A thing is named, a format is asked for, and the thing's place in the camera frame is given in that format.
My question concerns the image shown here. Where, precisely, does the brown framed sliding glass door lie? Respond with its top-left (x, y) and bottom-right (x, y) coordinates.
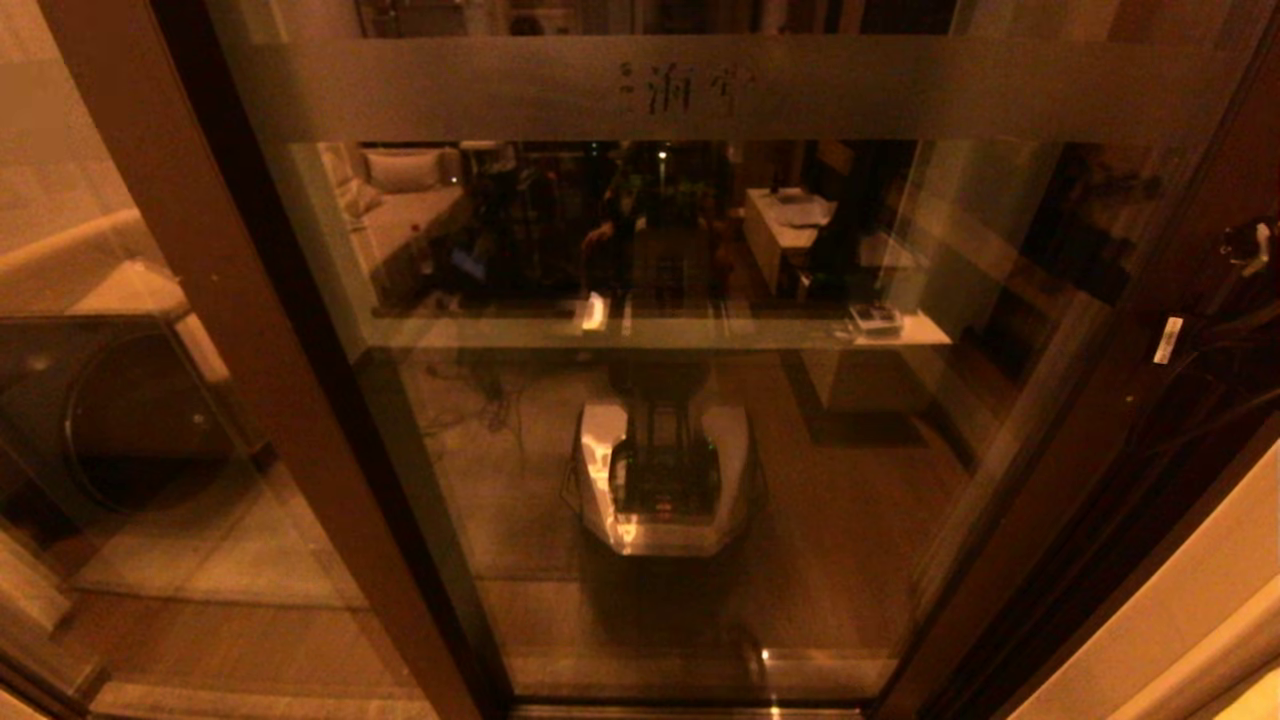
top-left (200, 0), bottom-right (1280, 720)

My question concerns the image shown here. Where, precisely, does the dark brown door jamb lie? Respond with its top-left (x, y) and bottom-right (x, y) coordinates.
top-left (940, 400), bottom-right (1280, 720)

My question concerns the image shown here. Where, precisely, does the brown framed fixed glass panel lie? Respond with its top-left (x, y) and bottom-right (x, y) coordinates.
top-left (0, 0), bottom-right (516, 720)

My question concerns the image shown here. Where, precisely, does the dark front-load washing machine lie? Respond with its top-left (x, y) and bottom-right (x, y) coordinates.
top-left (0, 315), bottom-right (266, 516)

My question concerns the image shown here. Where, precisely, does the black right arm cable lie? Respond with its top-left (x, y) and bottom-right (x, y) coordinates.
top-left (1140, 310), bottom-right (1280, 456)

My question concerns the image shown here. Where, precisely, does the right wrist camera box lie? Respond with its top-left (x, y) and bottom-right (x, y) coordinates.
top-left (1220, 220), bottom-right (1276, 279)

